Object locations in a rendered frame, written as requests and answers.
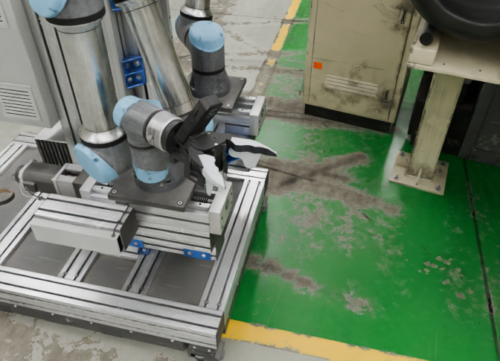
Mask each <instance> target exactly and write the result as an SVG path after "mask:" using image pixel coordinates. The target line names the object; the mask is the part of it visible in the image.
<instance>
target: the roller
mask: <svg viewBox="0 0 500 361"><path fill-rule="evenodd" d="M436 30H437V29H436V28H434V27H433V26H432V25H430V24H429V23H428V22H427V21H426V22H425V25H424V26H423V30H422V33H421V35H420V43H421V44H422V45H430V44H431V43H432V41H433V39H434V36H435V32H436Z"/></svg>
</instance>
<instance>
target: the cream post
mask: <svg viewBox="0 0 500 361"><path fill-rule="evenodd" d="M432 76H433V78H432V82H431V86H430V88H429V93H428V96H427V99H426V103H425V106H424V110H423V114H422V117H421V120H420V125H419V127H418V131H417V135H416V138H415V141H414V146H413V148H412V149H411V150H412V152H411V156H410V159H409V162H408V167H407V170H406V174H408V175H412V176H418V173H419V171H420V169H422V171H421V174H420V178H423V179H432V176H433V173H434V171H435V167H436V164H437V162H438V158H439V155H440V152H441V149H442V146H443V143H444V140H445V137H446V134H447V131H448V129H449V125H450V122H451V120H452V116H453V113H454V111H455V107H456V104H457V102H458V98H459V95H460V93H461V89H462V86H463V84H464V80H465V78H462V77H455V76H451V75H447V74H439V73H435V72H434V75H432Z"/></svg>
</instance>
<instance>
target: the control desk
mask: <svg viewBox="0 0 500 361"><path fill-rule="evenodd" d="M421 19H422V16H421V15H420V14H419V13H418V12H417V10H416V8H415V7H414V5H413V4H412V2H411V0H311V4H310V21H309V30H308V39H307V56H306V65H305V75H304V91H303V100H302V103H305V105H304V114H305V115H311V116H315V117H318V118H323V119H327V120H331V121H337V122H340V123H343V124H349V125H353V126H356V127H362V128H365V129H370V130H375V131H379V132H384V133H388V134H390V131H391V128H392V125H393V124H394V122H395V120H396V118H397V114H398V112H399V109H400V106H401V103H402V101H403V97H404V95H405V93H406V88H407V85H408V79H409V76H410V73H411V68H407V67H406V64H407V62H408V55H409V51H410V47H411V44H412V43H413V40H414V37H415V34H416V33H417V29H418V27H419V25H420V22H421ZM314 62H318V63H322V69H318V68H313V65H314Z"/></svg>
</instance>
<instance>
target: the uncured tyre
mask: <svg viewBox="0 0 500 361"><path fill-rule="evenodd" d="M411 2H412V4H413V5H414V7H415V8H416V10H417V12H418V13H419V14H420V15H421V16H422V17H423V18H424V19H425V20H426V21H427V22H428V23H429V24H430V25H432V26H433V27H434V28H436V29H438V30H439V31H441V32H442V33H444V34H446V35H449V36H452V37H454V38H456V39H461V40H464V41H468V42H479V43H495V42H500V0H411Z"/></svg>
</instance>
